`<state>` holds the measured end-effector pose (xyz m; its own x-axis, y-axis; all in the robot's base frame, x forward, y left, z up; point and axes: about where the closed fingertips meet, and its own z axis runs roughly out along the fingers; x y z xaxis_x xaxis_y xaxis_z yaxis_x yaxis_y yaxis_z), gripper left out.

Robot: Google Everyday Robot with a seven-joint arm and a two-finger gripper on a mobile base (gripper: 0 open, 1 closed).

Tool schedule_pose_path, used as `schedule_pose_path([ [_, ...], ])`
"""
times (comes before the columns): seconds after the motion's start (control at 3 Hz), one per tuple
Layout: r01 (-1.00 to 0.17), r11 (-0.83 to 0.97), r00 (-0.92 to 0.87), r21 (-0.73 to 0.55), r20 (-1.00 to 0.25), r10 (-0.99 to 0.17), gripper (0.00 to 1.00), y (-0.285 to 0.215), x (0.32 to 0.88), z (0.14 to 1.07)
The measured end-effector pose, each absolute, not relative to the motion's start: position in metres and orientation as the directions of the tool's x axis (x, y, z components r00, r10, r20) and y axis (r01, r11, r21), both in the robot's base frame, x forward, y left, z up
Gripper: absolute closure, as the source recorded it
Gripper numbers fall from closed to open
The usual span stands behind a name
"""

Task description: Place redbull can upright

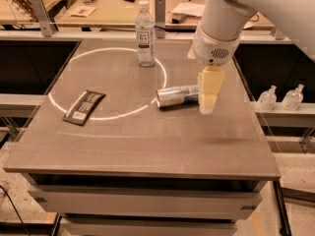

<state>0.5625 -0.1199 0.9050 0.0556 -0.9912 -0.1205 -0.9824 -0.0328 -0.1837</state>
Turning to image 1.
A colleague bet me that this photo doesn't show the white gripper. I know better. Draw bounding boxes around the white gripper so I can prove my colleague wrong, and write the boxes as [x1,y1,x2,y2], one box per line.
[193,25,239,113]

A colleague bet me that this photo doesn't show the silver blue redbull can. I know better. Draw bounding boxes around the silver blue redbull can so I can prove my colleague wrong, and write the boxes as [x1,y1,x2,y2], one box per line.
[157,85,199,108]

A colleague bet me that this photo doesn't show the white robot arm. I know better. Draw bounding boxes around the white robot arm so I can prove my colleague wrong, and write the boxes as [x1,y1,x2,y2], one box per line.
[193,0,315,114]

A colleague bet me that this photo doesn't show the left hand sanitizer bottle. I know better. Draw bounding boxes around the left hand sanitizer bottle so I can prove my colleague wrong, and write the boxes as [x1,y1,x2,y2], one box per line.
[257,86,277,111]

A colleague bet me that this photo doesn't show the hand sanitizer bottle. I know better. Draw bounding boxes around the hand sanitizer bottle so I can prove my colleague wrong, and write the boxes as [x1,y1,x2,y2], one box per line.
[257,86,277,111]
[282,84,304,111]

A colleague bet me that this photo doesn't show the white paper sheet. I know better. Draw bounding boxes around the white paper sheet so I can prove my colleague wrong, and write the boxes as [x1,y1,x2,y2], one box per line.
[171,2,205,17]

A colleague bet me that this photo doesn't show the clear plastic water bottle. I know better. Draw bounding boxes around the clear plastic water bottle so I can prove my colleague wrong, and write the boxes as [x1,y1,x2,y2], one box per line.
[135,1,155,67]

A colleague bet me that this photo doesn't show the right hand sanitizer bottle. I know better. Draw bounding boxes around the right hand sanitizer bottle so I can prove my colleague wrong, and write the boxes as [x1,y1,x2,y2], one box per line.
[282,84,304,111]

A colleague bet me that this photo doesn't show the black snack wrapper packet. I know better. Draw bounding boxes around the black snack wrapper packet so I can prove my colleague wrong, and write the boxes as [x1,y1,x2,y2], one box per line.
[63,89,105,126]

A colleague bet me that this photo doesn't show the small paper card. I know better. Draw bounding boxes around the small paper card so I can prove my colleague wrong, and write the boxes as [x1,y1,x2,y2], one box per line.
[68,5,96,18]

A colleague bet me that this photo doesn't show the white drawer unit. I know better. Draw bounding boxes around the white drawer unit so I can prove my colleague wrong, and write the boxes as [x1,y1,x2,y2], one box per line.
[23,173,269,236]

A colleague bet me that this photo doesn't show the middle metal bracket post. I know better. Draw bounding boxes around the middle metal bracket post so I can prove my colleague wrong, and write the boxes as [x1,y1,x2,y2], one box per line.
[155,0,165,38]

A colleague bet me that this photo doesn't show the metal bracket post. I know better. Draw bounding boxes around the metal bracket post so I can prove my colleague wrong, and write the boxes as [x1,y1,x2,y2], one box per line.
[155,0,165,38]
[31,0,55,37]

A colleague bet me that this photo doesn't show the left metal bracket post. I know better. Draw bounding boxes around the left metal bracket post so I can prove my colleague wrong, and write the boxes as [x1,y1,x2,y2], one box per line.
[31,0,55,37]

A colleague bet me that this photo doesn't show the black floor cable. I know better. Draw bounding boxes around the black floor cable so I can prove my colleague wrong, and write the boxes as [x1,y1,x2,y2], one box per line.
[0,184,32,236]

